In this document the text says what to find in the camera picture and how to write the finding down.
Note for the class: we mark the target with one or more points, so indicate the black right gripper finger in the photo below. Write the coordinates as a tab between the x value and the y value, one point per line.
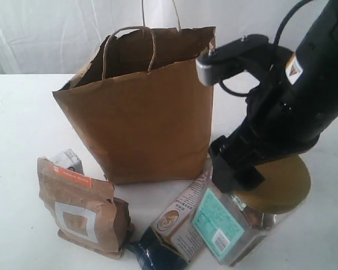
249	178
223	175

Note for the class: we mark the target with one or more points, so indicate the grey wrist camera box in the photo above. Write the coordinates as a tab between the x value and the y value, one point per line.
208	74

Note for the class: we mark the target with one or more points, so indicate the white curtain backdrop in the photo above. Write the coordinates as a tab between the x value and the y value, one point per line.
59	37

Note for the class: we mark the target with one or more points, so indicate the dark blue biscuit packet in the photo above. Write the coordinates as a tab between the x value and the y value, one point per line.
170	242

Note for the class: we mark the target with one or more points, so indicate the brown kraft pouch orange label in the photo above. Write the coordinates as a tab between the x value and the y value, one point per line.
85	209

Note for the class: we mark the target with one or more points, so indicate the brown paper bag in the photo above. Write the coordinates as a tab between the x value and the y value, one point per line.
139	107

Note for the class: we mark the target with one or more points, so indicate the gold lid plastic jar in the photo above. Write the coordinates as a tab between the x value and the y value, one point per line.
233	224

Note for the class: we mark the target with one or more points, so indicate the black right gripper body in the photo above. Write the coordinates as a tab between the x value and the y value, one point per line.
281	121

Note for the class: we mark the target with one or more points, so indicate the small white carton box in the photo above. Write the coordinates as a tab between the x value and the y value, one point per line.
68	160

